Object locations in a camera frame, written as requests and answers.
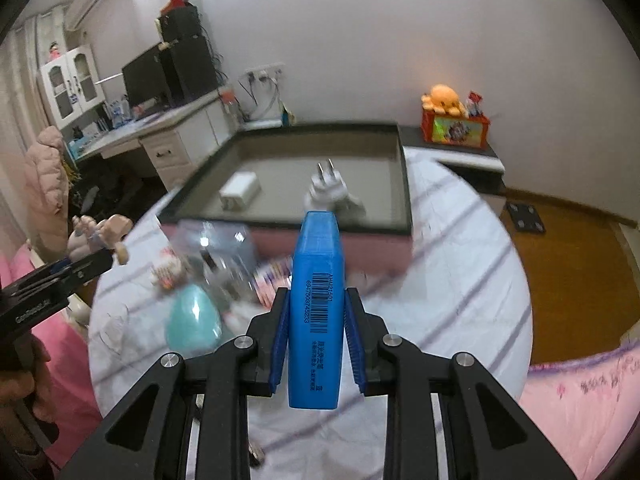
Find beige curtain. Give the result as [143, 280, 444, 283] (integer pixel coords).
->
[0, 5, 68, 261]

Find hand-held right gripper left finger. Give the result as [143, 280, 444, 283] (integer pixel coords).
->
[70, 287, 292, 480]

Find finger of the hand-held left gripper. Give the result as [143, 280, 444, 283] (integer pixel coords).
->
[47, 247, 115, 306]
[7, 259, 77, 295]

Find white power plug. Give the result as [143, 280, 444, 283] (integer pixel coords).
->
[303, 159, 366, 226]

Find black bathroom scale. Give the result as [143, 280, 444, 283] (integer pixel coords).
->
[505, 201, 547, 235]

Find white wall power strip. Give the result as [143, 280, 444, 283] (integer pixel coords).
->
[242, 62, 286, 81]

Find pink tray box black rim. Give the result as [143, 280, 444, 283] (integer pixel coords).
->
[156, 121, 415, 281]

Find red printed storage box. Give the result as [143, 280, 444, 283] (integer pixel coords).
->
[420, 107, 491, 150]

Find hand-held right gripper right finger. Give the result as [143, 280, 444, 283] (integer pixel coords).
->
[344, 287, 576, 480]

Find white and black nightstand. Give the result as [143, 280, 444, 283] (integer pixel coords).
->
[398, 125, 508, 216]

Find pink puffer coat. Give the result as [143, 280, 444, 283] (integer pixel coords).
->
[24, 126, 71, 261]

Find white striped bedsheet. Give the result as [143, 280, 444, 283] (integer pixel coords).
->
[89, 147, 533, 480]

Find black computer monitor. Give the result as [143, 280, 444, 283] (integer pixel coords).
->
[121, 42, 173, 108]

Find white desk with drawers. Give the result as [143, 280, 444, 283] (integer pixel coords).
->
[65, 87, 241, 193]

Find pink blanket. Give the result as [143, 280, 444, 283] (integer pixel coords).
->
[0, 250, 103, 471]

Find orange octopus plush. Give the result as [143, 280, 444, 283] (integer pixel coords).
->
[420, 84, 468, 117]

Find blue rectangular box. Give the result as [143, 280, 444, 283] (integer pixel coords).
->
[287, 211, 346, 409]

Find teal egg-shaped case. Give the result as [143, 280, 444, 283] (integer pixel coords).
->
[166, 282, 223, 351]

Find clear plastic box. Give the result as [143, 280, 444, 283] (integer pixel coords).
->
[172, 220, 258, 311]

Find black computer tower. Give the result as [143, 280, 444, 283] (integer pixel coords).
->
[156, 5, 221, 106]

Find beige figurine toy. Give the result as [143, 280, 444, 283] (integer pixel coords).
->
[67, 214, 134, 266]

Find colourful card packet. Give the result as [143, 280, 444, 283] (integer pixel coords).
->
[252, 257, 293, 307]

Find white charger adapter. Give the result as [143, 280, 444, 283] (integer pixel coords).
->
[219, 172, 262, 209]

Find white glass-door cabinet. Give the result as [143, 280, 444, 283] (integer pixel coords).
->
[39, 44, 106, 130]

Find person's left hand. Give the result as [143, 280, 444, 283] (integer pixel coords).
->
[0, 337, 52, 413]

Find pink printed quilt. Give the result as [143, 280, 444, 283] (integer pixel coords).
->
[517, 325, 640, 480]

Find orange-capped clear bottle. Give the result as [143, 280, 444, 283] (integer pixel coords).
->
[220, 87, 240, 126]

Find black office chair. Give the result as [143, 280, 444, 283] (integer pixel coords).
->
[67, 177, 111, 223]

